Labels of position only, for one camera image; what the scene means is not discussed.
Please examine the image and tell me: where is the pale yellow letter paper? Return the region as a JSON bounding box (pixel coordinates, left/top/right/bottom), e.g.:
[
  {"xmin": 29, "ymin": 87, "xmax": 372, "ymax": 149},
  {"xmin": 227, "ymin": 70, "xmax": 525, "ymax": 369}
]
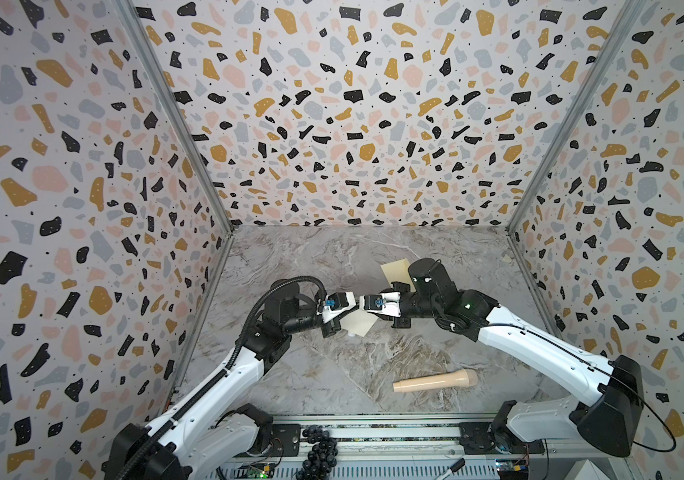
[{"xmin": 381, "ymin": 259, "xmax": 415, "ymax": 291}]

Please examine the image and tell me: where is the cream paper envelope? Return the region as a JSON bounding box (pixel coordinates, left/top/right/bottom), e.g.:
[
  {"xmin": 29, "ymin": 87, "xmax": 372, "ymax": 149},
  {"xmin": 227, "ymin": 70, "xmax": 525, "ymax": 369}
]
[{"xmin": 340, "ymin": 310, "xmax": 379, "ymax": 337}]

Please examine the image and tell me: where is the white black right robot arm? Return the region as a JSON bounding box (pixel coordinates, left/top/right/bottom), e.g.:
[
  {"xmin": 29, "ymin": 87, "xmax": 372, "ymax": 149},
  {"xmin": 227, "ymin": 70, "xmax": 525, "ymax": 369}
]
[{"xmin": 363, "ymin": 258, "xmax": 644, "ymax": 457}]

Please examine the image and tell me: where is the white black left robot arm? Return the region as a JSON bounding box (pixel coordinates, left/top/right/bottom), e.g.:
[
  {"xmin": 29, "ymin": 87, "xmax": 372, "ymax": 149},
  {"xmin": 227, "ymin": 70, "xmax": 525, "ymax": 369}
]
[{"xmin": 102, "ymin": 276, "xmax": 357, "ymax": 479}]

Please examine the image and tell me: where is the beige toy microphone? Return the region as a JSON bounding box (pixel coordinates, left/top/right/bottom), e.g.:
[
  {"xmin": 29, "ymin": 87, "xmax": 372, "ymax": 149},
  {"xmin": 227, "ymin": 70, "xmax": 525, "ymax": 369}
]
[{"xmin": 392, "ymin": 369, "xmax": 479, "ymax": 393}]

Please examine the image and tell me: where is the black bead cluster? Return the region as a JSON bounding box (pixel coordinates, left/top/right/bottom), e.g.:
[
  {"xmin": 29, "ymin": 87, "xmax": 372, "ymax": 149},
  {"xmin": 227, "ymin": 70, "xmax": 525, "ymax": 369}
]
[{"xmin": 293, "ymin": 425, "xmax": 339, "ymax": 480}]

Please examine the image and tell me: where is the black marker pen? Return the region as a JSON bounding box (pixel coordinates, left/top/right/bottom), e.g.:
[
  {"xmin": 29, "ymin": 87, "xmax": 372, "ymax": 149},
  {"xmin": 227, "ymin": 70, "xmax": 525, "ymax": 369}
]
[{"xmin": 434, "ymin": 458, "xmax": 466, "ymax": 480}]

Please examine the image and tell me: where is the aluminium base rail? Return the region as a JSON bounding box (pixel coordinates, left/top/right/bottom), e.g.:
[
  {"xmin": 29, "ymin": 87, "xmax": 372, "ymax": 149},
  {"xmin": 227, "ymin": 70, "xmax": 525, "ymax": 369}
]
[{"xmin": 209, "ymin": 412, "xmax": 625, "ymax": 480}]

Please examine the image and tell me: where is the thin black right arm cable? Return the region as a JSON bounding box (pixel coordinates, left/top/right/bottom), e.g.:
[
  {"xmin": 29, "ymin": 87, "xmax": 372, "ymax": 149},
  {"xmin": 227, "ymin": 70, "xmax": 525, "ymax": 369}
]
[{"xmin": 479, "ymin": 323, "xmax": 678, "ymax": 454}]

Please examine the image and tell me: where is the aluminium corner post right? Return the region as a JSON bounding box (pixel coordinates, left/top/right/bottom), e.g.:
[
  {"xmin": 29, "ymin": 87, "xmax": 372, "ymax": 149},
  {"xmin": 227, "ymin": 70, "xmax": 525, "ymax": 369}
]
[{"xmin": 506, "ymin": 0, "xmax": 643, "ymax": 240}]

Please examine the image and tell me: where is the aluminium corner post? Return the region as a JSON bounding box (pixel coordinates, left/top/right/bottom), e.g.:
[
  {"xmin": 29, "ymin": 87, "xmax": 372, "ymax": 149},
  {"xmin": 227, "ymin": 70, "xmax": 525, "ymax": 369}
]
[
  {"xmin": 506, "ymin": 0, "xmax": 643, "ymax": 240},
  {"xmin": 114, "ymin": 0, "xmax": 234, "ymax": 238}
]

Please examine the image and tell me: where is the aluminium corner post left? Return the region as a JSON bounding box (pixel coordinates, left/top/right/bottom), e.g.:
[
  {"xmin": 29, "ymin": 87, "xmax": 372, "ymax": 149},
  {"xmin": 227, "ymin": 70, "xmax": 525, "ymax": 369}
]
[{"xmin": 114, "ymin": 0, "xmax": 234, "ymax": 238}]

